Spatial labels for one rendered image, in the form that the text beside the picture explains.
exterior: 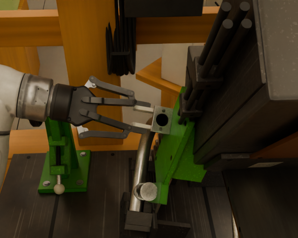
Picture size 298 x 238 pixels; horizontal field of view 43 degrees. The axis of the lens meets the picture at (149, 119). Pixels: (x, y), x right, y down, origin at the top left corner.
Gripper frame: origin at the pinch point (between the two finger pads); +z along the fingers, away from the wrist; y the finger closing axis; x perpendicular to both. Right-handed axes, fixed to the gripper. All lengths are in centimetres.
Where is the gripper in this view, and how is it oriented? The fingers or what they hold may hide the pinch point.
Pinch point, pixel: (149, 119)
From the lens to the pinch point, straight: 79.9
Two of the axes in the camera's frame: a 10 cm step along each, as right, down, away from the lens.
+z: 9.6, 1.8, 1.9
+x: -2.1, 1.0, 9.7
